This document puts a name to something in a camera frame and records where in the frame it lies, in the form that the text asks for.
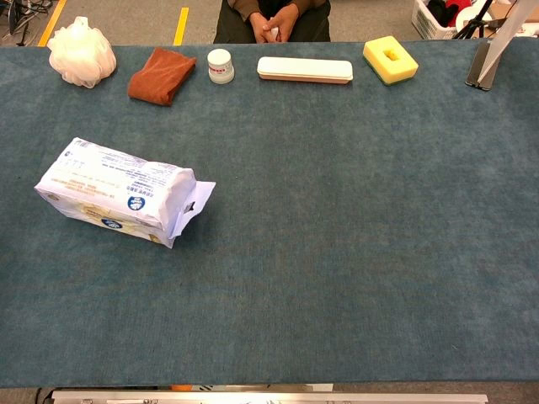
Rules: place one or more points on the white blue wet wipes pack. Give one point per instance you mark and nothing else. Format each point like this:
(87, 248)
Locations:
(113, 185)

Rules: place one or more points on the blue table cloth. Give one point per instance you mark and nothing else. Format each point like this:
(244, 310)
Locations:
(337, 235)

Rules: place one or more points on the long white rectangular case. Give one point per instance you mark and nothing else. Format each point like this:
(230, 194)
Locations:
(304, 69)

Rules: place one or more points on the small white cream jar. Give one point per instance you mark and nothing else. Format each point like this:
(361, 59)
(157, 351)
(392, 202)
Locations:
(220, 66)

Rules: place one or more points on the folded brown towel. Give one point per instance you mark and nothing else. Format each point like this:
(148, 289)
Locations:
(162, 76)

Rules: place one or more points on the seated person in dark clothes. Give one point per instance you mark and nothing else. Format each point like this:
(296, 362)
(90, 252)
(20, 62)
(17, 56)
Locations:
(273, 21)

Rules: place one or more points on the yellow sponge with hole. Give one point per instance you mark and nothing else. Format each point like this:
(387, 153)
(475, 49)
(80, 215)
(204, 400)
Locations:
(389, 63)

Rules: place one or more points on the white mesh bath pouf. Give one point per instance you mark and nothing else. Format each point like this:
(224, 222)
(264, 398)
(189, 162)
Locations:
(82, 54)

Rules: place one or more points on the white plastic basket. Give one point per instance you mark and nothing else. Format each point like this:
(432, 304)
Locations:
(433, 21)

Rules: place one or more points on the dark flat stand base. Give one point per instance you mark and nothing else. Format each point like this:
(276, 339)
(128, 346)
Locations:
(482, 69)

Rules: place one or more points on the black tripod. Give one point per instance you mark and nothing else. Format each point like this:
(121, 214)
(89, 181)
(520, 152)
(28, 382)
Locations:
(473, 23)

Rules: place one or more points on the aluminium frame rail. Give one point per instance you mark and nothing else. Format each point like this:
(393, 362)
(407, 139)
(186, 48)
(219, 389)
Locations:
(269, 397)

